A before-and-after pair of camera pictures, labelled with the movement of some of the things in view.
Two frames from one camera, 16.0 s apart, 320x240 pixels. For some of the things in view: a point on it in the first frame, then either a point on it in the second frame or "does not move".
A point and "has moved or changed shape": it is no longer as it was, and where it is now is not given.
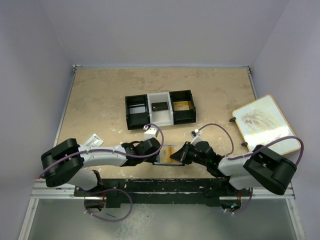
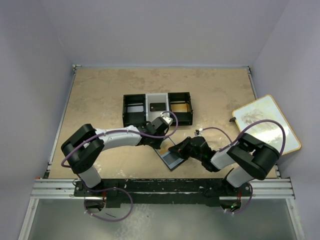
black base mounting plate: x=185 y=192 does not move
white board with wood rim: x=261 y=123 does not move
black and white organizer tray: x=168 y=108 has moved or changed shape
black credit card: x=158 y=106 does not move
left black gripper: x=155 y=157 to x=155 y=139
